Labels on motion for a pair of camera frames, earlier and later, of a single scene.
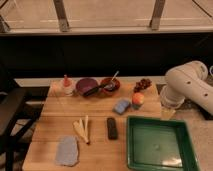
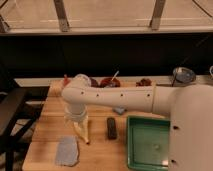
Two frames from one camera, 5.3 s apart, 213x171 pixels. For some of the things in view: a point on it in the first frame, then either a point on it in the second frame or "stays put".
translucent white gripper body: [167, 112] -> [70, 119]
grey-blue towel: [67, 151] stays put
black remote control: [111, 128] stays put
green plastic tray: [160, 144] stays put
